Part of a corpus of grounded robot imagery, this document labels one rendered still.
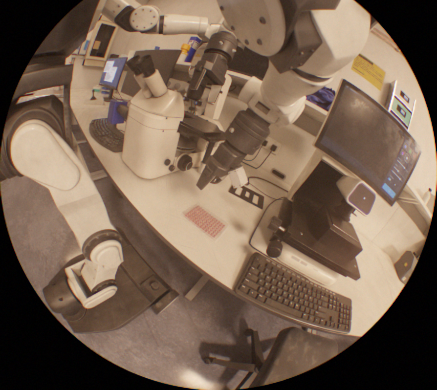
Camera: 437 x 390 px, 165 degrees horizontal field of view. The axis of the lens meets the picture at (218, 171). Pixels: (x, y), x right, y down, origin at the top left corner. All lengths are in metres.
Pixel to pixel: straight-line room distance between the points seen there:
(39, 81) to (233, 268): 0.51
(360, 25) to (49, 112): 0.36
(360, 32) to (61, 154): 0.36
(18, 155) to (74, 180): 0.11
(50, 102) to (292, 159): 1.12
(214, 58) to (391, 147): 0.64
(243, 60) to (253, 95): 0.77
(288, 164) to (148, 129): 0.88
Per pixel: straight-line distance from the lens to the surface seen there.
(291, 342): 0.81
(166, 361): 1.09
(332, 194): 0.70
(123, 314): 0.91
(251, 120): 0.32
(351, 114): 0.57
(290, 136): 1.05
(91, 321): 0.95
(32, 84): 0.27
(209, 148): 0.60
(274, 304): 0.40
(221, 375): 1.19
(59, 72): 0.26
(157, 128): 0.45
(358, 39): 0.15
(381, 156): 0.63
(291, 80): 0.17
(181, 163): 0.56
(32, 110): 0.28
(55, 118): 0.28
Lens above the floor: 1.07
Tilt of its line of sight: 25 degrees down
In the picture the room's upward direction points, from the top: 23 degrees clockwise
